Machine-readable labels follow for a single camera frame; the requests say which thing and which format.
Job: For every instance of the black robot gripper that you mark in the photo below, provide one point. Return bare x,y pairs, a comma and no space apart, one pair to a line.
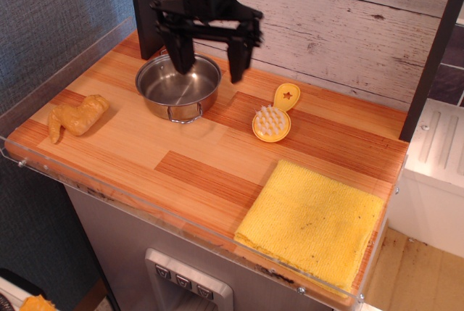
179,22

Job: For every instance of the stainless steel pan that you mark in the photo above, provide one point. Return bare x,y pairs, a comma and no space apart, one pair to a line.
179,98

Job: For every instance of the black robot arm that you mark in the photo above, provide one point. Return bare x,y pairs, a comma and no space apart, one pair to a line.
179,22

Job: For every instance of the yellow folded cloth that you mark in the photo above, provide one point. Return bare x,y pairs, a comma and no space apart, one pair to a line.
313,223

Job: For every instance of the yellow scrub brush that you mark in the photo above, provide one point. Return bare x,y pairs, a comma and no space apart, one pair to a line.
272,123

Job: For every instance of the toy chicken wing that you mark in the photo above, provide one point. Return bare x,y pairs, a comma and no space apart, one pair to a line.
76,120

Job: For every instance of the grey toy kitchen cabinet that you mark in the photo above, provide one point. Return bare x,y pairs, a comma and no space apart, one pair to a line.
120,239

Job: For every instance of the clear acrylic table guard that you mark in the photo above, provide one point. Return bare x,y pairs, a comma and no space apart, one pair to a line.
201,178

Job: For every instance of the silver dispenser button panel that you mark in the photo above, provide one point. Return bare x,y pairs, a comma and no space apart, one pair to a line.
178,286

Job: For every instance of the white toy sink unit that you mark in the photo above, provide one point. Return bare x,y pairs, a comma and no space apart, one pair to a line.
427,204

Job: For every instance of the yellow object bottom left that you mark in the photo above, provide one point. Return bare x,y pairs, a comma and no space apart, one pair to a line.
37,303

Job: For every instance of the dark left frame post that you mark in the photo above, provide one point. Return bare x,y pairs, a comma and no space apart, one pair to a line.
149,39

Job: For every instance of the dark frame post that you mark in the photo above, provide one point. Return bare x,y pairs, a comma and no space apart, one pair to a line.
439,45
149,39

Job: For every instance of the dark right frame post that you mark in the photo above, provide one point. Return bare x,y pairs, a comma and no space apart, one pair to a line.
439,45

